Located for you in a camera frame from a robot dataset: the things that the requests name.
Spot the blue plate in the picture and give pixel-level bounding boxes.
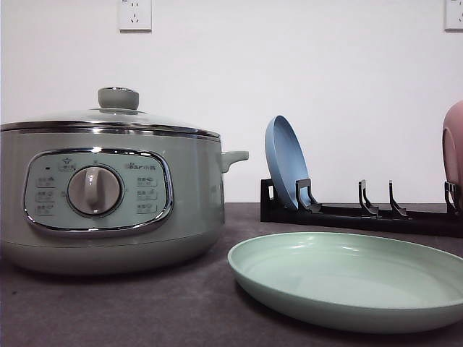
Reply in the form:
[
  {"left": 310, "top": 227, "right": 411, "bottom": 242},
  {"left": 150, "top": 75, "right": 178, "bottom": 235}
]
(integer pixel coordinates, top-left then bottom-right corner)
[{"left": 264, "top": 114, "right": 311, "bottom": 210}]

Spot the black plate rack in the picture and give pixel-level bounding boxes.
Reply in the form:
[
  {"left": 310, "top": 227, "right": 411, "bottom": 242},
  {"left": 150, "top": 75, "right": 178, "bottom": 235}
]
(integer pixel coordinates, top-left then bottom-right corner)
[{"left": 259, "top": 176, "right": 463, "bottom": 239}]

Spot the pink plate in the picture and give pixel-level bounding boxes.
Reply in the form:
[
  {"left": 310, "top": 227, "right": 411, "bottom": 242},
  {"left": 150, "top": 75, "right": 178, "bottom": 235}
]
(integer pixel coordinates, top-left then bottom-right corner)
[{"left": 441, "top": 100, "right": 463, "bottom": 189}]

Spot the glass lid with green knob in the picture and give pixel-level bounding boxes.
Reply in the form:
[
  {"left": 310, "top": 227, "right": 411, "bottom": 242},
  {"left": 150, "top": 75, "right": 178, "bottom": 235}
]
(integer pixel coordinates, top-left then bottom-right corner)
[{"left": 0, "top": 85, "right": 221, "bottom": 141}]

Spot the green plate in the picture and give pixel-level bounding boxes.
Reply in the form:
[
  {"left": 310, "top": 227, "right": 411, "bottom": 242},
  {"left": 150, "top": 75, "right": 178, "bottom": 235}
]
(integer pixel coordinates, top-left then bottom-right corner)
[{"left": 226, "top": 231, "right": 463, "bottom": 335}]

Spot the pale green electric steamer pot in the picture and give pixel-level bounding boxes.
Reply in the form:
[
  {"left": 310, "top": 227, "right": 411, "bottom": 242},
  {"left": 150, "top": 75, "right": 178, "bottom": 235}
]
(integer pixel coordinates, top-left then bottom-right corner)
[{"left": 0, "top": 124, "right": 250, "bottom": 276}]

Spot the white wall socket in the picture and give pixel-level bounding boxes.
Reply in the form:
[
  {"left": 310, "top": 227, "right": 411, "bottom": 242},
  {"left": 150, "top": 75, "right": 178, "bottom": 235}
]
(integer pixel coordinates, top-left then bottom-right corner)
[
  {"left": 443, "top": 0, "right": 463, "bottom": 32},
  {"left": 119, "top": 0, "right": 153, "bottom": 33}
]

